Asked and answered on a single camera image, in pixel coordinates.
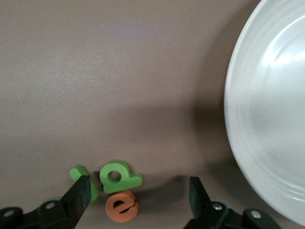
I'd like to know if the brown table cover sheet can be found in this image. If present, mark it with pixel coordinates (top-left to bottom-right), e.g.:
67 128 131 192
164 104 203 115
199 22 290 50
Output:
0 0 305 229

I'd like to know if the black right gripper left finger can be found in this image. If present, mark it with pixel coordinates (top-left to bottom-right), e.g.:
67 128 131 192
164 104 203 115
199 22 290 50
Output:
0 175 92 229

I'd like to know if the beige round plate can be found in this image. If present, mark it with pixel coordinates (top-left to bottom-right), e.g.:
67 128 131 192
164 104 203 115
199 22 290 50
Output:
224 0 305 227

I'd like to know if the green foam letter p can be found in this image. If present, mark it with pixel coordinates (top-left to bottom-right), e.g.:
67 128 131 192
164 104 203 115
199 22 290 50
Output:
99 159 143 194

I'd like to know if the orange foam letter e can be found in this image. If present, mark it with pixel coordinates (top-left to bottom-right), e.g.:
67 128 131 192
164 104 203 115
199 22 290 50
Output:
105 189 140 224

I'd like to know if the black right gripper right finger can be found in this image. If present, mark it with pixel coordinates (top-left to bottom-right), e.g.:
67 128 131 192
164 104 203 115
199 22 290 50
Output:
184 176 282 229

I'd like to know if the green foam letter l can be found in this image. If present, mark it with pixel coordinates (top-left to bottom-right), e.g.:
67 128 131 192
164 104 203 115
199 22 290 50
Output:
70 165 100 203

